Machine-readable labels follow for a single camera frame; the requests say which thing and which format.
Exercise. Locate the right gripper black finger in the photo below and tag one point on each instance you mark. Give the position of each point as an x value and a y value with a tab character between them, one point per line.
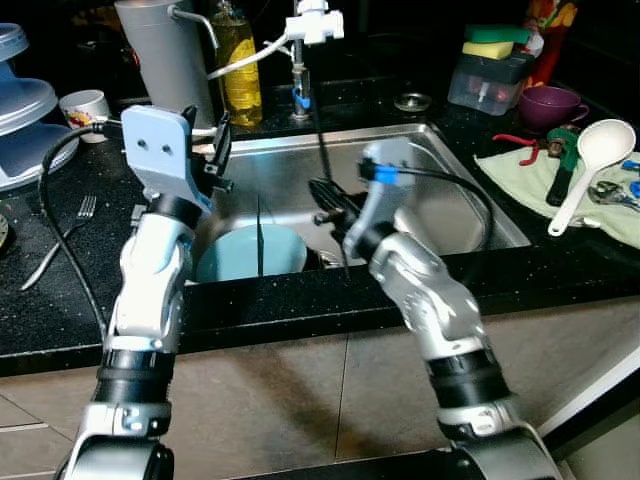
325	192
333	217

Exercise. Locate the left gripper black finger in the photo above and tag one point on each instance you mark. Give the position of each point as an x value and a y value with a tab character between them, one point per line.
222	140
191	118

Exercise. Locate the black chopstick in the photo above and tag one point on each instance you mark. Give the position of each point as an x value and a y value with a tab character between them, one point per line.
260	235
320	140

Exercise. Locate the light blue plate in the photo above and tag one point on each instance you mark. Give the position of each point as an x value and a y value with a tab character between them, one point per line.
230	255

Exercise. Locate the grey cylindrical water filter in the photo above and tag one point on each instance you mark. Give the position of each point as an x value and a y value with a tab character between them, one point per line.
160	60

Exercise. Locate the stainless steel sink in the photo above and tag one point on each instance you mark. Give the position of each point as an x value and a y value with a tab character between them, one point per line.
440	200

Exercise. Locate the steel faucet pipe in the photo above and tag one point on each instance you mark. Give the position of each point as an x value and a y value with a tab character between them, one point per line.
300	85

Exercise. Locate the white printed mug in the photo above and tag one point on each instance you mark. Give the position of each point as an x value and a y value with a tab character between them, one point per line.
85	103

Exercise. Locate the steel fork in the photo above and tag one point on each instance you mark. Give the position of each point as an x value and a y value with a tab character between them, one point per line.
87	207

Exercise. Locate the white tap head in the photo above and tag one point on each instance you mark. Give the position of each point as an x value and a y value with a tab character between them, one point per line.
315	22

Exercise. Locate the pale green cloth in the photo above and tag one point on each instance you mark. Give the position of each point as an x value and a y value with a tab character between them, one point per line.
510	180

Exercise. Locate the white tiered plastic rack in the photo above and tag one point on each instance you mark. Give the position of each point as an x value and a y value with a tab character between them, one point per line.
25	110

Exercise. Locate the clear plastic container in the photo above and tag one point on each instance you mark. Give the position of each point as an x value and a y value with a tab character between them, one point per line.
490	90

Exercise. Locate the white plastic ladle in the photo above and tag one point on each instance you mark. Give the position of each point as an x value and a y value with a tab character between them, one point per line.
610	145

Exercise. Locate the grey cabinet door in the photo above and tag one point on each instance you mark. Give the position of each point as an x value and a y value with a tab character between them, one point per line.
260	400
560	340

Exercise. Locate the purple cup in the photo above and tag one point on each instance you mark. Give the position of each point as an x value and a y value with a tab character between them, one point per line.
548	108

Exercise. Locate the yellow green sponge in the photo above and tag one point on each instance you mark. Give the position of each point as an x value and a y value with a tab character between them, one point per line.
497	42

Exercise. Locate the black floor mat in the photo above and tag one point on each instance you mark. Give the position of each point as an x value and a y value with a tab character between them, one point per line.
350	470

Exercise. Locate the red yellow packet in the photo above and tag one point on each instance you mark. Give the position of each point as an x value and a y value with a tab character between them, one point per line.
550	35

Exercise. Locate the grey drawer front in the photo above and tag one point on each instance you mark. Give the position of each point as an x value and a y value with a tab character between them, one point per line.
40	455
50	390

